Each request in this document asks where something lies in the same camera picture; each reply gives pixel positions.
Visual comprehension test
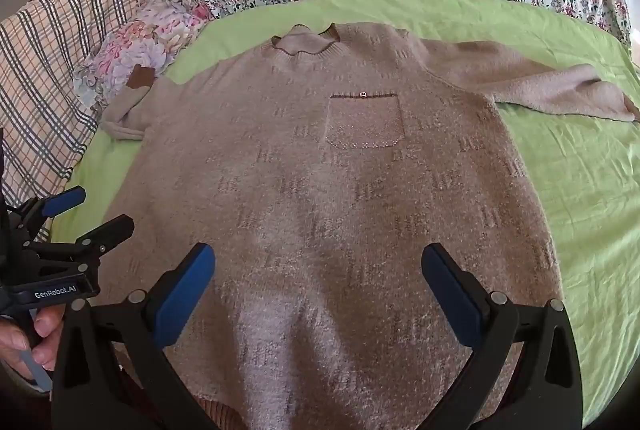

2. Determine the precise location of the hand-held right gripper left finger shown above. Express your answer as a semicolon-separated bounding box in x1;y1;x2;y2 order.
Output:
51;242;237;430

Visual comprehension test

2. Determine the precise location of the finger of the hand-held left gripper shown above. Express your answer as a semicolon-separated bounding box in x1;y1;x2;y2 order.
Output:
19;186;87;238
47;214;136;281

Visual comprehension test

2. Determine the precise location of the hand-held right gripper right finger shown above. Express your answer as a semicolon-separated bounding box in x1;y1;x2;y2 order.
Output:
421;242;585;430

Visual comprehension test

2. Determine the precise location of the beige knit sweater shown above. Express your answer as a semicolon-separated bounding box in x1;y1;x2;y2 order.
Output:
101;22;640;430

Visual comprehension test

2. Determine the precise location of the person's left hand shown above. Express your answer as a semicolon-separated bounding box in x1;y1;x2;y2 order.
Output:
0;304;67;377

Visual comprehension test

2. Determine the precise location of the plaid blanket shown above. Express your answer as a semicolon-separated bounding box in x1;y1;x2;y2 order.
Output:
0;0;177;243

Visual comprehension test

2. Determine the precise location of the green bed sheet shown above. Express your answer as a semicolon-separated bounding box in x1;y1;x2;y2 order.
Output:
50;0;640;422

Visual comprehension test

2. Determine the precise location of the pastel floral pillow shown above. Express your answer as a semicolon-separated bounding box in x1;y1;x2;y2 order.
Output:
72;0;215;111

